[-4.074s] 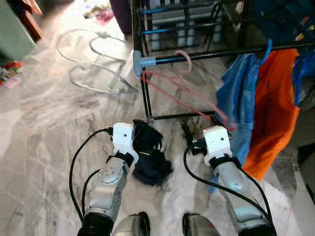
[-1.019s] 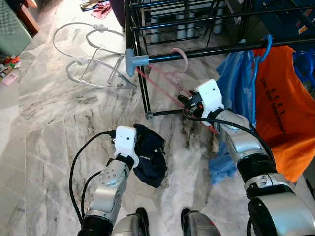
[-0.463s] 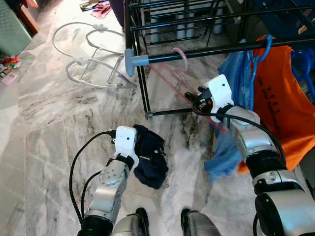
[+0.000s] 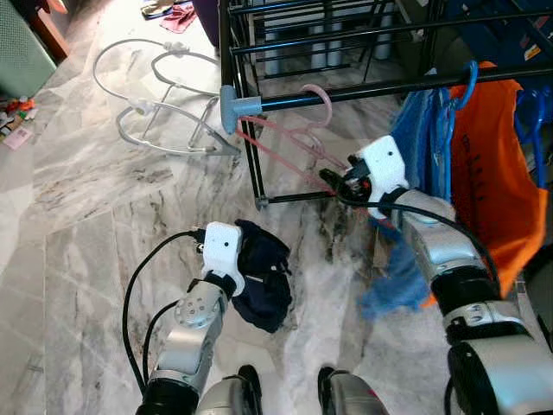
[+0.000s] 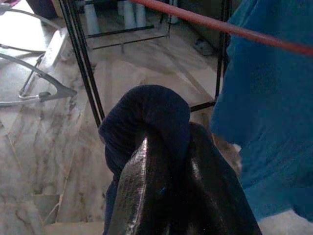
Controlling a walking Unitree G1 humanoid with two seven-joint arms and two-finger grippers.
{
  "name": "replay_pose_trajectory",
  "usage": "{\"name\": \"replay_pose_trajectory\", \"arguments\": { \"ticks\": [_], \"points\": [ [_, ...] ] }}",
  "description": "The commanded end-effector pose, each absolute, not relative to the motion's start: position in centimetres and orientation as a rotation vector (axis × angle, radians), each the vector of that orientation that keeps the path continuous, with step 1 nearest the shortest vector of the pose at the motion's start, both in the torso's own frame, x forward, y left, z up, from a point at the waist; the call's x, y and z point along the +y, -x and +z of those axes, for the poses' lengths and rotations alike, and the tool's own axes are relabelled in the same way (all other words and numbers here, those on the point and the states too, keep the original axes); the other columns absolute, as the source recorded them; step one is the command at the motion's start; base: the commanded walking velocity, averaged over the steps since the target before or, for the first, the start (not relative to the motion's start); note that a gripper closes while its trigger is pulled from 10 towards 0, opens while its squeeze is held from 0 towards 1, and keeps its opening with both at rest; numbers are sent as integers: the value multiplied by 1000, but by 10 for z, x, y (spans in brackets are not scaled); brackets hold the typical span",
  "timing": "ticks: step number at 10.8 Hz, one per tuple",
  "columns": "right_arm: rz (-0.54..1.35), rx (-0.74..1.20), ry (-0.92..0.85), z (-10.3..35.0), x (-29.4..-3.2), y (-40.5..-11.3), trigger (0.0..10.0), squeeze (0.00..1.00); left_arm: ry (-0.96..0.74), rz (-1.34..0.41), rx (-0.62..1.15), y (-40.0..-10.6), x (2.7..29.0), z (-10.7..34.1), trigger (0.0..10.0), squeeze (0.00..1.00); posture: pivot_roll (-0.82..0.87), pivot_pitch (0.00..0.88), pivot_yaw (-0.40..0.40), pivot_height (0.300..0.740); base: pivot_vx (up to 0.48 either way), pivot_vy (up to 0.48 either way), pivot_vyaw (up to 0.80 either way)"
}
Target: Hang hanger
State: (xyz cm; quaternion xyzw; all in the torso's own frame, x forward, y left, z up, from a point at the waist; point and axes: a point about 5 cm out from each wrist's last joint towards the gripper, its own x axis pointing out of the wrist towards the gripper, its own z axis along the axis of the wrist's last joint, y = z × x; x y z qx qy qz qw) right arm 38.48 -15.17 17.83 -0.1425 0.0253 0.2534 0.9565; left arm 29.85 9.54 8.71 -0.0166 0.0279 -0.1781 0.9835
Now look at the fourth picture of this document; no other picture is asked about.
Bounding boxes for pink clothes hanger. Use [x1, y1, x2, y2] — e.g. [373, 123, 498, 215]
[235, 84, 351, 189]

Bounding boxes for navy blue garment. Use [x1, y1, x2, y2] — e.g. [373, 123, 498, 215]
[232, 219, 295, 334]

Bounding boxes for blue T-shirt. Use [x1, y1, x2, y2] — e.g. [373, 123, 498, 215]
[359, 86, 459, 321]

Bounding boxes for black metal drying rack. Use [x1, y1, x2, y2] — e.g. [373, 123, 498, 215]
[216, 0, 553, 213]

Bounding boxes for orange T-shirt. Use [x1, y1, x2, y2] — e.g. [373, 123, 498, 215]
[419, 62, 551, 308]

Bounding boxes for purple container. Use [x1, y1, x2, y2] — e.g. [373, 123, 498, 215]
[192, 0, 224, 46]

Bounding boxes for grey robot right leg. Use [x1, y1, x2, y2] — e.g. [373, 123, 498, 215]
[318, 367, 390, 415]

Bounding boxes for grey robot leg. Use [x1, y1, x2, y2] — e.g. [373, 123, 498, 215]
[318, 367, 390, 415]
[194, 367, 263, 415]

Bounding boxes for dark blue hanging fabric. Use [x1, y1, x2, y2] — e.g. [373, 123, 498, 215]
[445, 0, 553, 66]

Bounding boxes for pink red cloth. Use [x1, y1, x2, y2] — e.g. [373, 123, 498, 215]
[141, 0, 200, 35]

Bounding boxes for grey robot left leg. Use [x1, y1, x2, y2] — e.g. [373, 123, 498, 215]
[194, 367, 263, 415]

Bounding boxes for pink square card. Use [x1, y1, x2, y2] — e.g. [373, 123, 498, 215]
[3, 127, 32, 150]

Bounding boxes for small colourful toys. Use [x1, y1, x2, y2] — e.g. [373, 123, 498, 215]
[0, 95, 37, 122]

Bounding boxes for green plastic container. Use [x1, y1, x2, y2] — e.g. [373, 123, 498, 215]
[0, 0, 57, 98]

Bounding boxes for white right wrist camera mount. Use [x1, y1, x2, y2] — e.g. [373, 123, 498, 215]
[354, 136, 410, 198]

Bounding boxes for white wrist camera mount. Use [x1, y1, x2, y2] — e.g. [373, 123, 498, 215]
[354, 136, 410, 198]
[200, 222, 245, 282]

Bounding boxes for grey rack rod bracket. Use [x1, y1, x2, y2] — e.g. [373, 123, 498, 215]
[219, 84, 264, 137]

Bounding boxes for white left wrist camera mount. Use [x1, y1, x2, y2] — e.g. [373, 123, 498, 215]
[200, 222, 245, 282]

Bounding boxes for white tubular baby rocker frame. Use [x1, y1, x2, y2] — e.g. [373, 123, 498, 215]
[91, 37, 243, 158]

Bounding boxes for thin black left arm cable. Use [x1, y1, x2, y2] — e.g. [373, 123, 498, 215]
[142, 298, 198, 386]

